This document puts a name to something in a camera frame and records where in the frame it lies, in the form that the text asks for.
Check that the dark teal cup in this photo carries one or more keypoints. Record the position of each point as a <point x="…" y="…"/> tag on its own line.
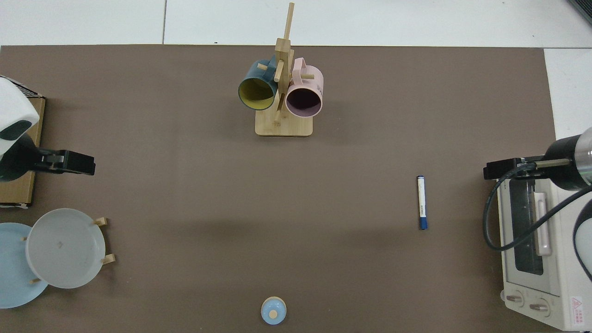
<point x="253" y="95"/>

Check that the wooden cup stand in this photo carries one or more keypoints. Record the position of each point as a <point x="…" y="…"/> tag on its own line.
<point x="283" y="125"/>

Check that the wooden plate rack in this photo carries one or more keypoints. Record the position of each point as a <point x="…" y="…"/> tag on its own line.
<point x="109" y="259"/>

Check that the brown table cloth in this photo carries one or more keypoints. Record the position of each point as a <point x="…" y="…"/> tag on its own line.
<point x="296" y="208"/>

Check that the blue and white marker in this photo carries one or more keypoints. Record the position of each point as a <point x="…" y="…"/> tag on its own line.
<point x="422" y="203"/>

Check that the pale toaster oven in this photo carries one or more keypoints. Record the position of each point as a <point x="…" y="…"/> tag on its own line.
<point x="559" y="282"/>

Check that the grey plate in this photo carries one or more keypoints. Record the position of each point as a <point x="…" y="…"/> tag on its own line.
<point x="64" y="249"/>

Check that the light blue plate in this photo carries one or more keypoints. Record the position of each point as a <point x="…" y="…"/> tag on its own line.
<point x="14" y="273"/>

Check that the dark grey equipment edge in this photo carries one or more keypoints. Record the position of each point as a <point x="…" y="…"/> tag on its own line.
<point x="583" y="8"/>

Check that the pink cup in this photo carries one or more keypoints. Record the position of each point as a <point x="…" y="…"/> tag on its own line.
<point x="305" y="83"/>

